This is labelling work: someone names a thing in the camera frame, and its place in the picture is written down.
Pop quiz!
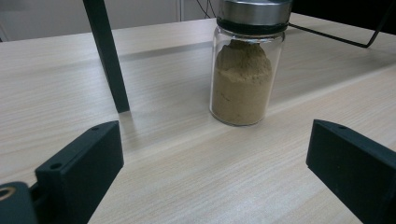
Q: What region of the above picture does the black cable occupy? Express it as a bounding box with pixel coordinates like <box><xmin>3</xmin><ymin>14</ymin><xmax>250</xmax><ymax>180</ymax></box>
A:
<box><xmin>195</xmin><ymin>0</ymin><xmax>219</xmax><ymax>19</ymax></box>

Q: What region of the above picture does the glass jar with metal lid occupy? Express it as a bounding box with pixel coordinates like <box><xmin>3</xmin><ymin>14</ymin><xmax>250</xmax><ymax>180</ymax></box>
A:
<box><xmin>208</xmin><ymin>0</ymin><xmax>294</xmax><ymax>127</ymax></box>

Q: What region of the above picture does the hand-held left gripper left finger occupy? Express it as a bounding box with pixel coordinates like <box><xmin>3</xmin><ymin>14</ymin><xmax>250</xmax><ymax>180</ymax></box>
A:
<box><xmin>35</xmin><ymin>120</ymin><xmax>125</xmax><ymax>224</ymax></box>

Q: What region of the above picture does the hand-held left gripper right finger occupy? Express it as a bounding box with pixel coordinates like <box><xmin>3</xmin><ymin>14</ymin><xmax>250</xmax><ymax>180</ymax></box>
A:
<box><xmin>305</xmin><ymin>119</ymin><xmax>396</xmax><ymax>224</ymax></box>

